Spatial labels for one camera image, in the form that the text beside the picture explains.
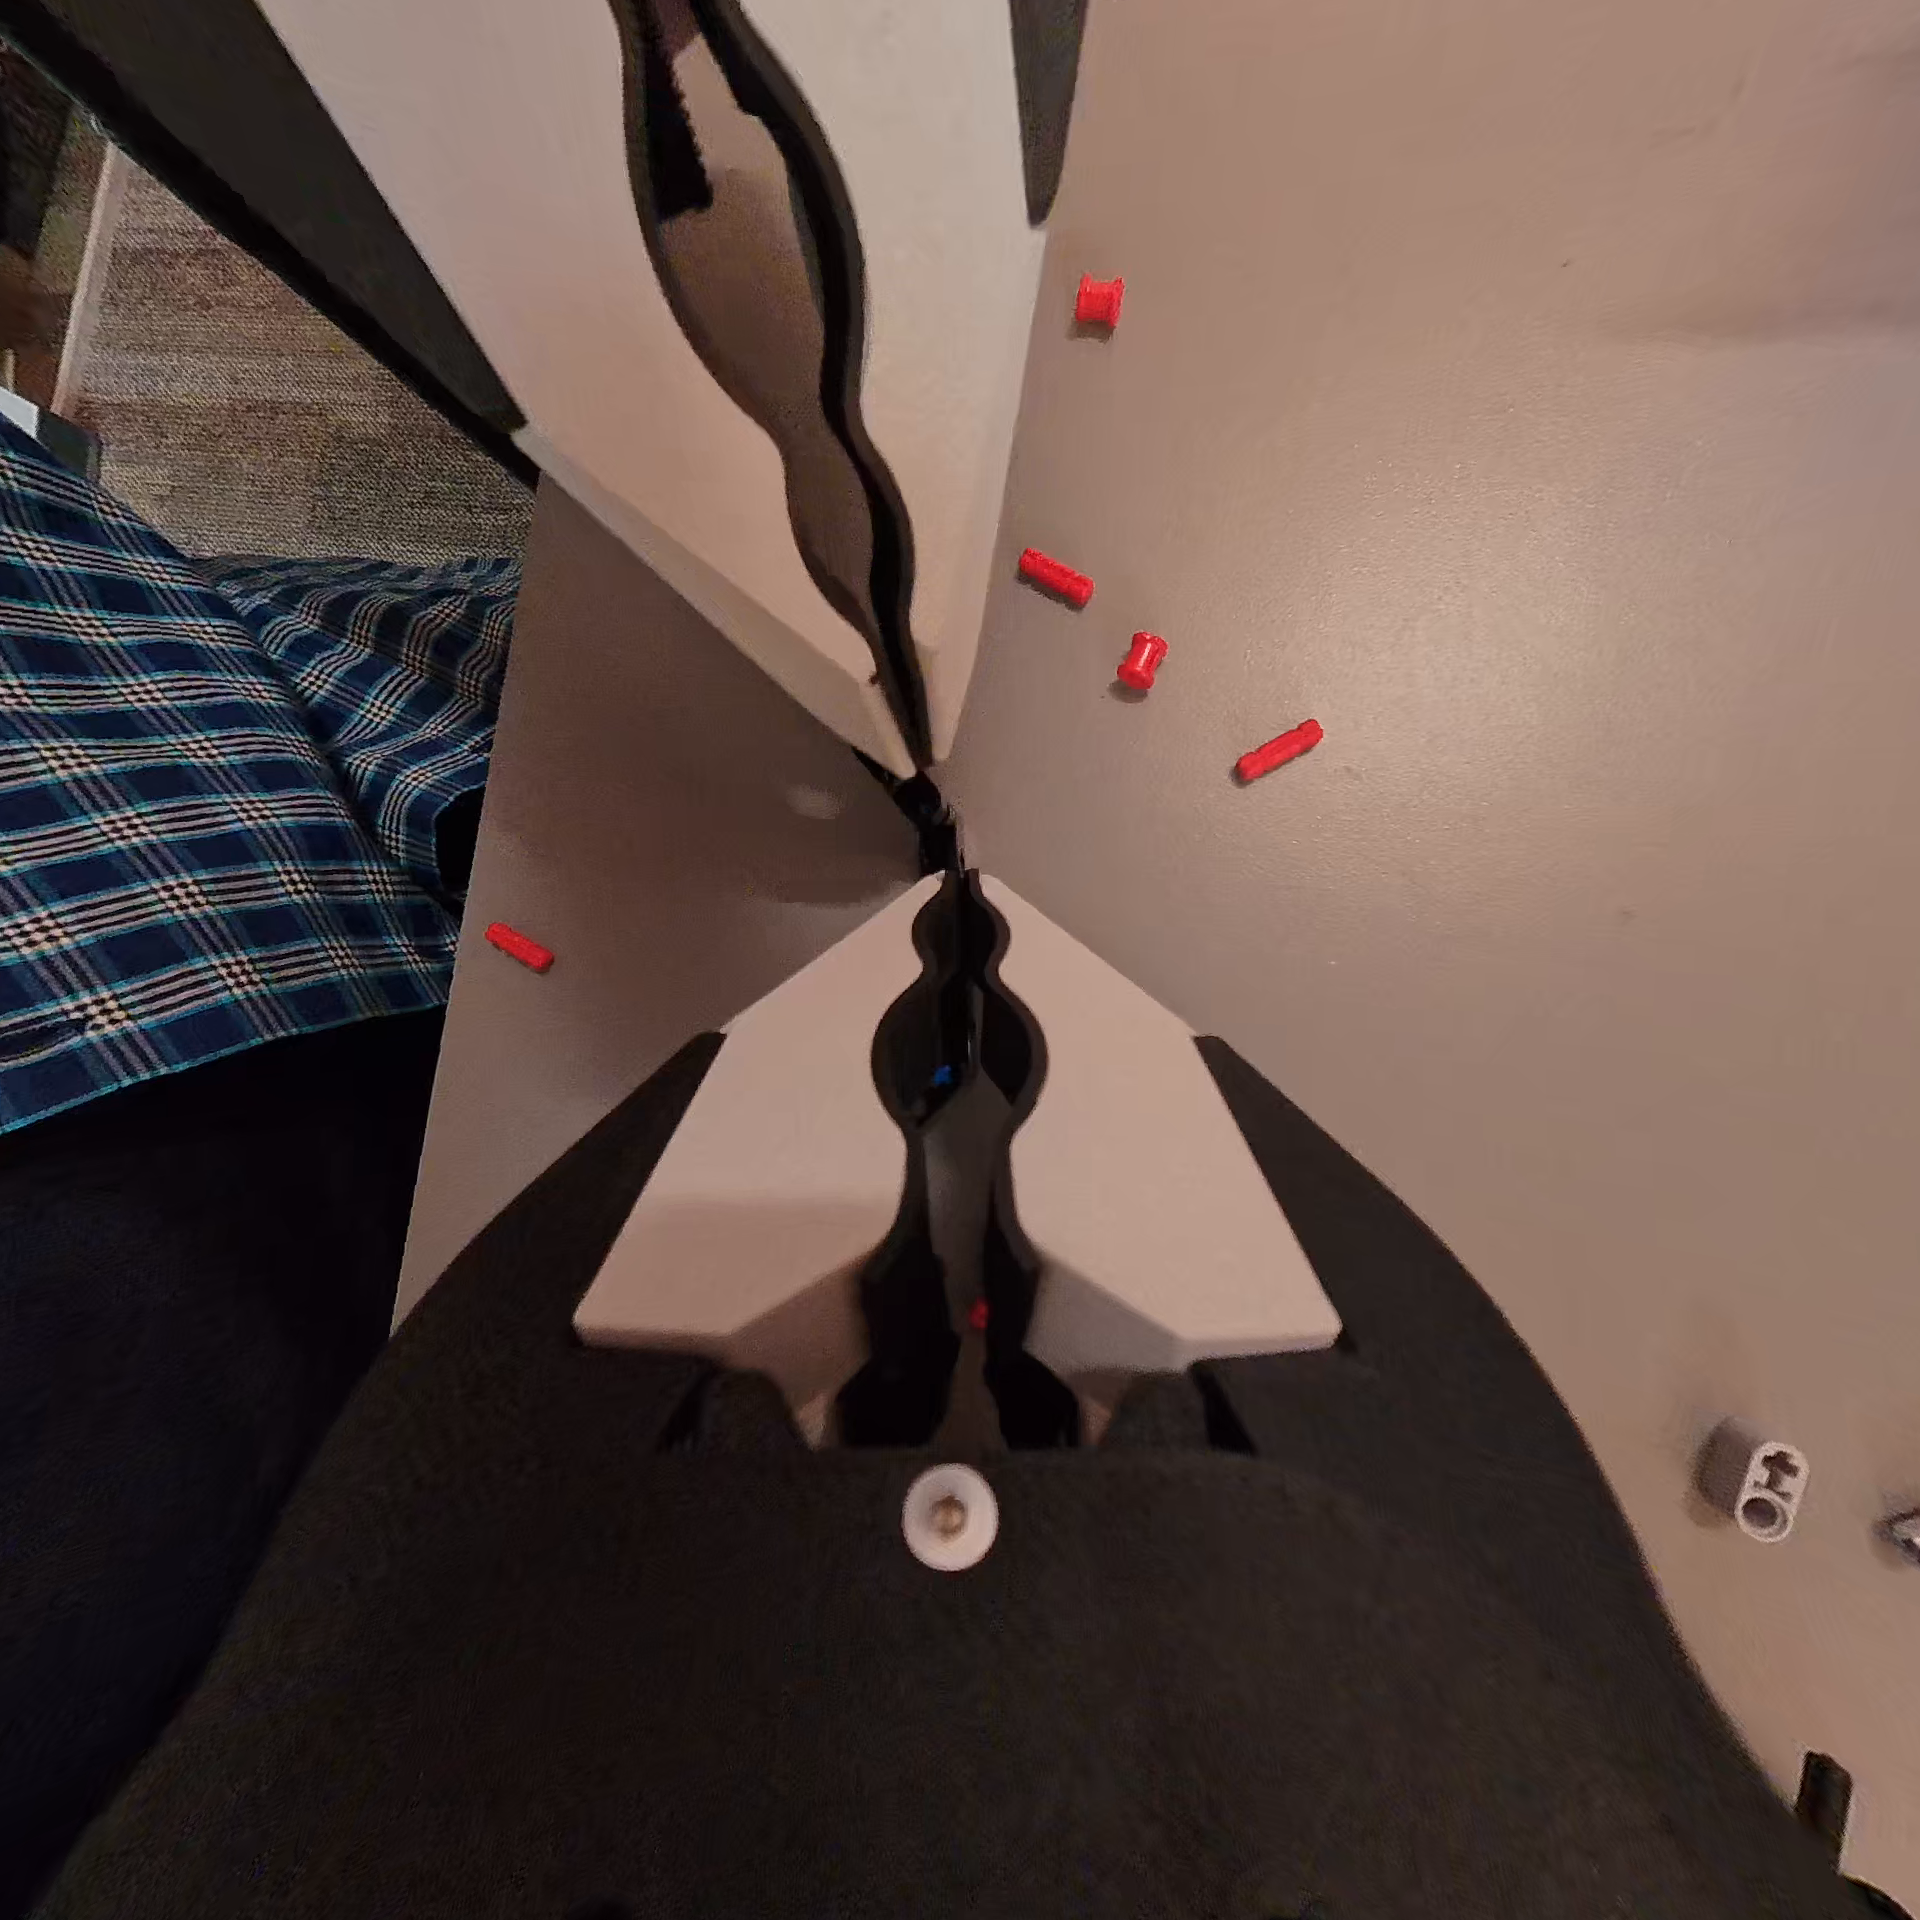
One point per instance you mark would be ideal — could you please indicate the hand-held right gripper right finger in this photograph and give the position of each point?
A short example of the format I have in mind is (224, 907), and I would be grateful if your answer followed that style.
(1171, 1198)

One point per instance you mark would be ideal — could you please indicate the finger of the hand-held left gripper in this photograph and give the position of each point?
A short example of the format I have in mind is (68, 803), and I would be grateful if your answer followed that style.
(945, 301)
(493, 192)

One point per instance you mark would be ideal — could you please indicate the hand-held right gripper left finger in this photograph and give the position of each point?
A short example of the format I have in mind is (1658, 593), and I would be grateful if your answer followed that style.
(749, 1198)

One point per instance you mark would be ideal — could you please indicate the black lego pin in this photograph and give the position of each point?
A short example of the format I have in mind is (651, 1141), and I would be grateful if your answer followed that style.
(923, 803)

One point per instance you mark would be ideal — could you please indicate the red lego bush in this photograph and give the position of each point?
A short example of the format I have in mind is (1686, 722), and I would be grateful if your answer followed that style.
(1140, 659)
(1097, 305)

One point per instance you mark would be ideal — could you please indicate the long red lego axle pin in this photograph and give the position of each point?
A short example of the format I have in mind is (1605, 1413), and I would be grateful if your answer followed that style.
(1277, 751)

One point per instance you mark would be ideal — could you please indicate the small grey lego connector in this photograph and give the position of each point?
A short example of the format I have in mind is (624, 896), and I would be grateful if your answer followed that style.
(1756, 1477)

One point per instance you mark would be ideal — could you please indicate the grey lego beam piece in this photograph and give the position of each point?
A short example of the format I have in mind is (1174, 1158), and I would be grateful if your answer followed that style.
(1903, 1533)

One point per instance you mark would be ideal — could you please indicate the black lego part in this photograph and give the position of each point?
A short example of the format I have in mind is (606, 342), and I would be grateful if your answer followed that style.
(1822, 1794)

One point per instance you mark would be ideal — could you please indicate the blue plaid shirt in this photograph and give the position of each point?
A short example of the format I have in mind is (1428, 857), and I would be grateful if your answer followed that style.
(194, 780)

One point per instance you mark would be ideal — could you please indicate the dark trousers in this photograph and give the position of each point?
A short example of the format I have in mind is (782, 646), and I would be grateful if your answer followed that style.
(153, 1424)

